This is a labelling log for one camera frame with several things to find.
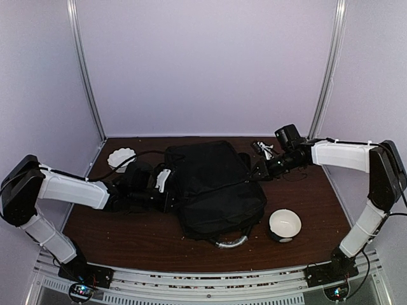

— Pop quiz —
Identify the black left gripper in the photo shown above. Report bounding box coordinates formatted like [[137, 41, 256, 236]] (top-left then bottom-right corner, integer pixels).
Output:
[[130, 188, 185, 214]]

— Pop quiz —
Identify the black student backpack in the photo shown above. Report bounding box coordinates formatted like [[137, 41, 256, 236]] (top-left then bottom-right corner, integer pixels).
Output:
[[165, 140, 267, 249]]

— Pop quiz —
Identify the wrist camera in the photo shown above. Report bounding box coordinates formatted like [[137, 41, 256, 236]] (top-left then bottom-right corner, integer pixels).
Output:
[[155, 168, 176, 193], [251, 141, 277, 160]]

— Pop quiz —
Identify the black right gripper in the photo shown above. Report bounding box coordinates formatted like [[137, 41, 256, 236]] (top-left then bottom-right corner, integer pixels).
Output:
[[247, 150, 301, 180]]

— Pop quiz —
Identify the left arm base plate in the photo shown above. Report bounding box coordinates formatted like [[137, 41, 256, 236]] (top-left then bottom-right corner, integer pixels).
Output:
[[58, 264, 114, 288]]

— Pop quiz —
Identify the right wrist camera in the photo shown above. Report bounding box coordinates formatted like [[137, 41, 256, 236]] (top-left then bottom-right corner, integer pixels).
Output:
[[251, 141, 277, 160]]

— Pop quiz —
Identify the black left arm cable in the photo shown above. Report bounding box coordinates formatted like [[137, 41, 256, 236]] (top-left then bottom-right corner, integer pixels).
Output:
[[47, 149, 168, 182]]

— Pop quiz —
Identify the circuit board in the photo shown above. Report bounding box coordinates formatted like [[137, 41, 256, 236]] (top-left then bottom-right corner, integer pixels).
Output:
[[68, 283, 95, 302], [324, 283, 350, 302]]

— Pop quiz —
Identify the right circuit board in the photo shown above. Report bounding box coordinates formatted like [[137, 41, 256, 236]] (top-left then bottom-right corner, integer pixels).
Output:
[[324, 283, 350, 302]]

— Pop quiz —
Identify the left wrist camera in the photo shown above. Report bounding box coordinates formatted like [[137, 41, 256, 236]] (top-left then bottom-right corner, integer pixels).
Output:
[[155, 168, 176, 193]]

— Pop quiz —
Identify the aluminium front rail frame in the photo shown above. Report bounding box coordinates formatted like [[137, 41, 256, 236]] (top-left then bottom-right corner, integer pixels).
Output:
[[25, 249, 394, 305]]

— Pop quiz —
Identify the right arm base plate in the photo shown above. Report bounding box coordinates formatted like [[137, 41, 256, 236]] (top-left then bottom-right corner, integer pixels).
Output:
[[304, 262, 359, 288]]

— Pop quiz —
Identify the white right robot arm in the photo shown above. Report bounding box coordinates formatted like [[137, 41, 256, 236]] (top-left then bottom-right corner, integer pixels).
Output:
[[251, 124, 406, 281]]

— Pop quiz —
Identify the left circuit board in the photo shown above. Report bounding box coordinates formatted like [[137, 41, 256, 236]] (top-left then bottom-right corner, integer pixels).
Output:
[[68, 283, 95, 302]]

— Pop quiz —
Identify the right aluminium corner post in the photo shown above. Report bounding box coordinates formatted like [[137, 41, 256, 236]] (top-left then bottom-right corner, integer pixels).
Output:
[[308, 0, 347, 138]]

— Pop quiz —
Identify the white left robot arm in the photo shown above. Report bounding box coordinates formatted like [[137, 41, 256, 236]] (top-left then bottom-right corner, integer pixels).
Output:
[[1, 155, 174, 282]]

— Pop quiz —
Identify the aluminium corner post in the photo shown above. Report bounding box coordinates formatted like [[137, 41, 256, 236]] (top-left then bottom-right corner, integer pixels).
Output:
[[66, 0, 107, 142], [308, 0, 347, 138]]

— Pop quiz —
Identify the white bowl black base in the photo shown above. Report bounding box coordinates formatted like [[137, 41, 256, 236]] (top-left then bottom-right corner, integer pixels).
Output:
[[268, 209, 302, 243]]

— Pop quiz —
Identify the left aluminium corner post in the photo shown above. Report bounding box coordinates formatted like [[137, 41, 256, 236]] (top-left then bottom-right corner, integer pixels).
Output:
[[66, 0, 107, 142]]

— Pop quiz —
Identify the white fluted ceramic bowl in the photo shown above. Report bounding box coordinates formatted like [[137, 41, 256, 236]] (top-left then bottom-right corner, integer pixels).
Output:
[[107, 148, 137, 173]]

